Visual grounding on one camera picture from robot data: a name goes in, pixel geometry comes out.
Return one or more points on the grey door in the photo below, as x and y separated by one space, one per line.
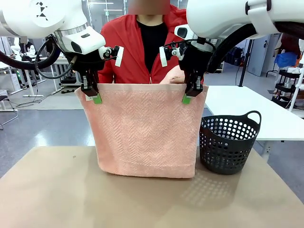
262 54

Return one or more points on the white shoe rack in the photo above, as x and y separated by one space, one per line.
219 66

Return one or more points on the white lab table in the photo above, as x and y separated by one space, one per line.
6 70

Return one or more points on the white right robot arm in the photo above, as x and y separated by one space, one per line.
213 14

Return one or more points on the black suitcase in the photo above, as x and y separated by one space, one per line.
235 55

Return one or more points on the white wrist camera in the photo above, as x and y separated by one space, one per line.
119 57
163 58

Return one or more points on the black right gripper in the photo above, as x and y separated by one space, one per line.
196 59

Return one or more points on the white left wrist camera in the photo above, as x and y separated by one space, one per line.
119 57

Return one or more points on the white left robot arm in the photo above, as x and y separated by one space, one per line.
35 14

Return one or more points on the person's left hand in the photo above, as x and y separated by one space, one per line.
177 76

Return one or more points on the black office chair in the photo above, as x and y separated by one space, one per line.
6 99

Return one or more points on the pink terry towel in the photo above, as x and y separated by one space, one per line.
142 130

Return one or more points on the background person dark top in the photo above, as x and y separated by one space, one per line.
28 46

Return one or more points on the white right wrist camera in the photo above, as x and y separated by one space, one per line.
163 58

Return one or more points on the dark perforated plastic basket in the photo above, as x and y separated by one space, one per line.
225 154

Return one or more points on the large white table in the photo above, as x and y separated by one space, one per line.
261 102

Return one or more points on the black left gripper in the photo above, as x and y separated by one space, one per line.
85 61

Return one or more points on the black pole stand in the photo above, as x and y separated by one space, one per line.
244 66

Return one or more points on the black shelf cart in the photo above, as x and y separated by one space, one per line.
282 88

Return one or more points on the white rack frame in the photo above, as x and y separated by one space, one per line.
295 92

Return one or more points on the white workbench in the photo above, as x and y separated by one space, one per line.
59 61

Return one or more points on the dark red hanging garment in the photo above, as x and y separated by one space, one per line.
291 45

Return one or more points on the person in red jacket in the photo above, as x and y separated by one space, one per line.
126 47

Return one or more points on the blue hanging garment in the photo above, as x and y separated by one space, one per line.
286 59

